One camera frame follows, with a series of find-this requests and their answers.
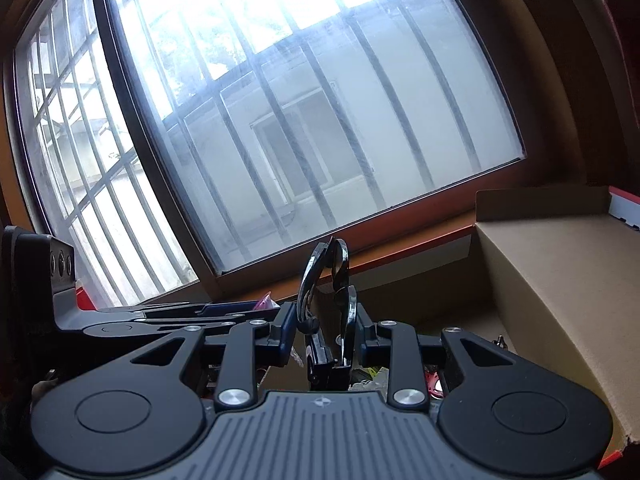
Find cardboard shoe box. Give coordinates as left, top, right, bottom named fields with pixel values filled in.
left=260, top=185, right=640, bottom=471

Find window with metal bars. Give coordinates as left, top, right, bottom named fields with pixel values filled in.
left=0, top=0, right=529, bottom=311

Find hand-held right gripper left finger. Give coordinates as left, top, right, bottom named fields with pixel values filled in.
left=130, top=304, right=298, bottom=409

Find black sunglasses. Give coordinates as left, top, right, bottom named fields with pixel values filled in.
left=296, top=236, right=360, bottom=392

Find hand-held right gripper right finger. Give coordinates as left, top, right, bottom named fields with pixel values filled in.
left=356, top=310, right=522, bottom=412

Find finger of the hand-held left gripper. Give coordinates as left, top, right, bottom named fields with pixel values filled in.
left=131, top=300, right=274, bottom=321
left=81, top=315, right=282, bottom=347

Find small red object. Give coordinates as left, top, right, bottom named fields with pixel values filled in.
left=424, top=370, right=447, bottom=402

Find wooden window sill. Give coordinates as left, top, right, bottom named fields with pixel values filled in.
left=135, top=225, right=476, bottom=311

